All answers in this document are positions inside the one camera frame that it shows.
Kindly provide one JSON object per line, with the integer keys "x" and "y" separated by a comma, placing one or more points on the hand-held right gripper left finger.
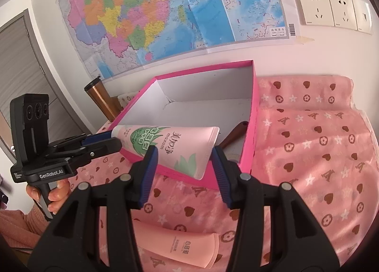
{"x": 149, "y": 171}

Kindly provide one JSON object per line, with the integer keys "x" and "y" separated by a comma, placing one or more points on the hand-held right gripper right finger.
{"x": 220, "y": 171}

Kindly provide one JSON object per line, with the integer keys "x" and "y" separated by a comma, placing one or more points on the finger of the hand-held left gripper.
{"x": 94, "y": 138}
{"x": 103, "y": 149}

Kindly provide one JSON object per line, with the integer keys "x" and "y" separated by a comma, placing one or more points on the pale pink tube green leaves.
{"x": 177, "y": 147}

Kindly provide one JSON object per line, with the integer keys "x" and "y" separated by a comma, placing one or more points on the pink cardboard box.
{"x": 192, "y": 109}

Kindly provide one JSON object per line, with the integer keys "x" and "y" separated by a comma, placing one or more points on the person's left forearm pink sleeve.
{"x": 17, "y": 227}

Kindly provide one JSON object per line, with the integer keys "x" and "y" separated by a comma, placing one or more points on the person's left hand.
{"x": 59, "y": 195}

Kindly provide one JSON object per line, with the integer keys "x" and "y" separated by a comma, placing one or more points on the copper tumbler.
{"x": 103, "y": 100}

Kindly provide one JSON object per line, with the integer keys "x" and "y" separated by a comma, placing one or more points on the grey door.
{"x": 20, "y": 62}

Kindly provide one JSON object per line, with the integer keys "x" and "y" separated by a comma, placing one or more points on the pink printed cloth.
{"x": 311, "y": 156}

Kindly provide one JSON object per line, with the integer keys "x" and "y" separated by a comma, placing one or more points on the colourful wall map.
{"x": 148, "y": 17}

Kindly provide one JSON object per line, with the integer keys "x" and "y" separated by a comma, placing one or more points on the white wall socket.
{"x": 363, "y": 16}
{"x": 314, "y": 7}
{"x": 343, "y": 10}

